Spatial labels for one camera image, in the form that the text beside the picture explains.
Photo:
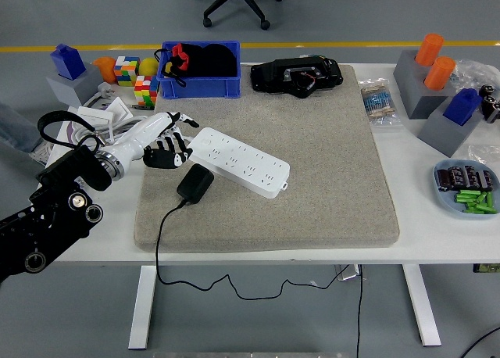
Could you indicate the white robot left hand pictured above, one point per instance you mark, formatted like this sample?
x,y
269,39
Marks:
x,y
148,133

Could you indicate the black plug adapter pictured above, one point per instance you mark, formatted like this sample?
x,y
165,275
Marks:
x,y
195,184

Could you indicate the white power strip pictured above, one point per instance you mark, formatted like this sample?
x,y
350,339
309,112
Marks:
x,y
242,158

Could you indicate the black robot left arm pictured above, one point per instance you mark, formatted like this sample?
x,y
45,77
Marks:
x,y
84,170

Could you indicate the white three-pin plug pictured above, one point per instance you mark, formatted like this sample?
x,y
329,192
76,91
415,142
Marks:
x,y
105,90

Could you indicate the multicolour puzzle cube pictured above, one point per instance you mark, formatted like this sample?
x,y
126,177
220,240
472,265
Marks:
x,y
127,70
145,92

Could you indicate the yellow ball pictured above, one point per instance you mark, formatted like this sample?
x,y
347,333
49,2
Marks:
x,y
148,66

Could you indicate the blue plastic bin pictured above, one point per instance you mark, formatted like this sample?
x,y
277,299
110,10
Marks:
x,y
199,88

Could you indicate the grey one-hole block holder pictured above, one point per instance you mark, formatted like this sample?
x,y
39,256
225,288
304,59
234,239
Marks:
x,y
441,135
74,90

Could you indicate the black pouch with red trim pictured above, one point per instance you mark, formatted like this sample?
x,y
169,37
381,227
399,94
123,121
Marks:
x,y
211,63

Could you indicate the blue house-shaped block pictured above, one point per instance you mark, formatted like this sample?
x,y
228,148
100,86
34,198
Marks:
x,y
68,63
463,106

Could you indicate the black device housing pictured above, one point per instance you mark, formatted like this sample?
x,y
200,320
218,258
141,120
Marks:
x,y
273,76

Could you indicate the grey-brown mat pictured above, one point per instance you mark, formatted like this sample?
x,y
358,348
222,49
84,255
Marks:
x,y
293,217

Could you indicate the white table leg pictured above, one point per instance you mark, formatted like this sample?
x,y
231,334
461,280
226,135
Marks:
x,y
142,307
422,307

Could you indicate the clear bag of resistors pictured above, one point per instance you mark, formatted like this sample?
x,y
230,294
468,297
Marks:
x,y
379,104

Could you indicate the grey under-table box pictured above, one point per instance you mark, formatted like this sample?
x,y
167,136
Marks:
x,y
347,274

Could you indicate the grey two-hole block holder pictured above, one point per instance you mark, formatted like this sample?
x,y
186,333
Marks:
x,y
423,104

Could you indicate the orange cylinder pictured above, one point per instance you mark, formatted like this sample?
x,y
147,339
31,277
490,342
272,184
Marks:
x,y
429,49
439,74

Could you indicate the light blue tray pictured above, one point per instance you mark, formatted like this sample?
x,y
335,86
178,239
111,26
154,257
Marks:
x,y
445,201

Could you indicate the green battery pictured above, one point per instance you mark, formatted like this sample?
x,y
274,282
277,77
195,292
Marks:
x,y
487,209
473,205
472,211
468,192
466,198
482,198
490,199

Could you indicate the large clear plastic bag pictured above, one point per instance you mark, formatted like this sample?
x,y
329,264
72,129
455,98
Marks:
x,y
476,72

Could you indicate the small clear plastic bag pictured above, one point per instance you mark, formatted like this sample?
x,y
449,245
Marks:
x,y
484,152

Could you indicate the large black capacitor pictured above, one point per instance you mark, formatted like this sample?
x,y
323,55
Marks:
x,y
493,108
488,91

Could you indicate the dark under-table box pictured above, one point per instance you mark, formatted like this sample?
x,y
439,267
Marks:
x,y
486,268

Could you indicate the white wall switch plate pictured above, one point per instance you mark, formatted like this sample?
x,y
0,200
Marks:
x,y
93,113
119,109

